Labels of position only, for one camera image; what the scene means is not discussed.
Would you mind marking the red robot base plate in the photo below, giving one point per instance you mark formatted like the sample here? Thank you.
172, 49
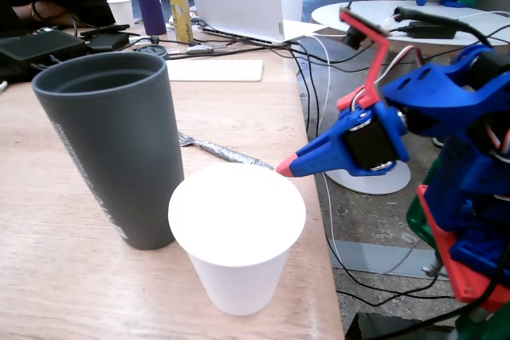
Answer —
466, 276

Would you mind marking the black round lid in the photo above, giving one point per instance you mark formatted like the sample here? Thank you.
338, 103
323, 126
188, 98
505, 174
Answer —
152, 51

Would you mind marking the foil-wrapped fork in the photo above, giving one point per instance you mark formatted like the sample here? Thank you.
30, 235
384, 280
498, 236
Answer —
227, 153

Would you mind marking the dark gray tall tumbler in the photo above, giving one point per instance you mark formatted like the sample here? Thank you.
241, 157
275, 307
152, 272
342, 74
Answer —
119, 149

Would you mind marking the green clamp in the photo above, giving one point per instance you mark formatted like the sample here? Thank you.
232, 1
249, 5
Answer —
418, 216
486, 324

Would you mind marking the small black power brick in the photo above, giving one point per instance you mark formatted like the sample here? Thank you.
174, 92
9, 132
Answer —
107, 41

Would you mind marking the round white pedestal table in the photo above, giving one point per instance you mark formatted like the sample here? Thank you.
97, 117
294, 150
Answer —
366, 13

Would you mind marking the white keyboard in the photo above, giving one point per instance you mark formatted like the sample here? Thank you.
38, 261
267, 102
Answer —
215, 70

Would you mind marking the gold drink can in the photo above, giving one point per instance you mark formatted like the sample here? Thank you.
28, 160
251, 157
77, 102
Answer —
181, 17

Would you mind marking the large white paper cup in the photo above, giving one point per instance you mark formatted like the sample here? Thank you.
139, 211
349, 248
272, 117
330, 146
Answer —
239, 236

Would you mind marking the blue gripper with motor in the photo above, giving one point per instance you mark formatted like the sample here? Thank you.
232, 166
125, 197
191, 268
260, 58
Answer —
368, 145

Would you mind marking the black power adapter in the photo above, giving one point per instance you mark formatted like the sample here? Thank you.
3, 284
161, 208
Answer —
430, 31

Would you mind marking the crumpled foil piece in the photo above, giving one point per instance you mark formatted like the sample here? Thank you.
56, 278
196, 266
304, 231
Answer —
199, 49

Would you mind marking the black electronics box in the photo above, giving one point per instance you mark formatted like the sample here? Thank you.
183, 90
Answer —
36, 47

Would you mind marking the small white paper cup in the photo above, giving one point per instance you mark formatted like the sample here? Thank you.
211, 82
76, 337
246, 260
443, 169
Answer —
120, 11

